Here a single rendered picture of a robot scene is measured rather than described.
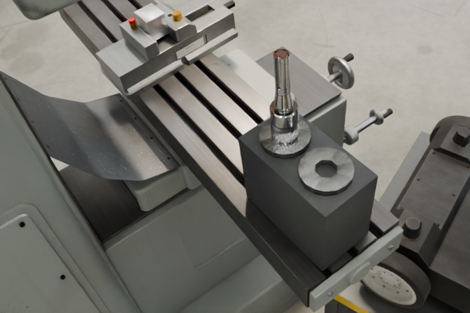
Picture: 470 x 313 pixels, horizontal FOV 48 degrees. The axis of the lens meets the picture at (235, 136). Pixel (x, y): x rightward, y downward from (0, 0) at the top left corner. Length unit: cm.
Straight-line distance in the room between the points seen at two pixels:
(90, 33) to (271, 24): 161
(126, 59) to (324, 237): 69
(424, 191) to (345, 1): 180
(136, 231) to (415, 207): 74
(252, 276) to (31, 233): 92
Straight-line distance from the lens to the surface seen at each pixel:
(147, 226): 136
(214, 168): 113
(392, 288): 154
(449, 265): 147
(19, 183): 102
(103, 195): 141
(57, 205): 110
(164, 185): 130
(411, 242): 144
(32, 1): 92
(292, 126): 87
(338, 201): 85
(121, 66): 131
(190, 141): 119
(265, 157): 90
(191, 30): 134
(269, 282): 181
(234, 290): 181
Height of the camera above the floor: 184
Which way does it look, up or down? 49 degrees down
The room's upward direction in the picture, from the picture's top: 9 degrees counter-clockwise
